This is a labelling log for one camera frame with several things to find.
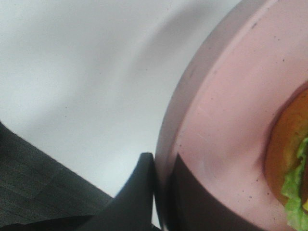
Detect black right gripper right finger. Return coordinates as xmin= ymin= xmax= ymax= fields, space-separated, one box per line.
xmin=156 ymin=155 xmax=286 ymax=231

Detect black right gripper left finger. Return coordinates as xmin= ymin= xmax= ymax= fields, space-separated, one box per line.
xmin=1 ymin=153 xmax=155 ymax=231

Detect pink round plate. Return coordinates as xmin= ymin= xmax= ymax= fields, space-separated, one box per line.
xmin=151 ymin=0 xmax=308 ymax=231

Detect burger with lettuce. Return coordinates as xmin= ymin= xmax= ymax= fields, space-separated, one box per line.
xmin=265 ymin=90 xmax=308 ymax=231

